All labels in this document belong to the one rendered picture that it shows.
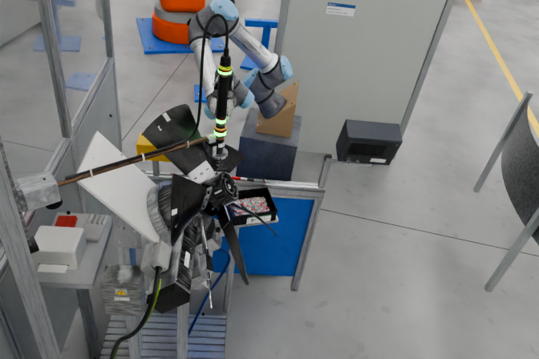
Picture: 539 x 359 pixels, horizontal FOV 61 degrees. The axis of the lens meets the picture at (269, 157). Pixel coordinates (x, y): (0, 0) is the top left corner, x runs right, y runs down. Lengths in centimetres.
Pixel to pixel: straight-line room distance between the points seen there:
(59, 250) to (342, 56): 247
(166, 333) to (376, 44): 243
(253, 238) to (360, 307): 84
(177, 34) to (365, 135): 369
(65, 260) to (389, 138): 144
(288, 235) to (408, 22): 184
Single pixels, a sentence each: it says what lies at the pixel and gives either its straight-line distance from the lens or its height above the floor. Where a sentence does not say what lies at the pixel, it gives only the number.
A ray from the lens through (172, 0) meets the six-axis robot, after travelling 537.
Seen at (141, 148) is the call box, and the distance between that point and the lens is 215.
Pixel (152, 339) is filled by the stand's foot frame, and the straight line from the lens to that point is 264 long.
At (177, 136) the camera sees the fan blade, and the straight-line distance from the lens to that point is 167.
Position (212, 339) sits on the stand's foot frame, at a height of 8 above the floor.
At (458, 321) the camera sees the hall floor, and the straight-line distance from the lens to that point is 321.
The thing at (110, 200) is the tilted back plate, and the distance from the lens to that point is 161.
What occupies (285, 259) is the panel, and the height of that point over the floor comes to 28.
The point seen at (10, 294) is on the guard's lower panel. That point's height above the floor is 84.
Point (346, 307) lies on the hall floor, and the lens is 297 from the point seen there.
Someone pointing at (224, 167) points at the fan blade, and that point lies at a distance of 184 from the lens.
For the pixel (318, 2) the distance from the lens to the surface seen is 337.
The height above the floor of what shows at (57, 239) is 97.
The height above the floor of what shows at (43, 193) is 140.
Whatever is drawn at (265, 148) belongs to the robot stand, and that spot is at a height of 95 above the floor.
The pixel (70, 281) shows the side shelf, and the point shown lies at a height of 86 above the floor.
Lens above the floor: 236
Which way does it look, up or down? 38 degrees down
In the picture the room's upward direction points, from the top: 9 degrees clockwise
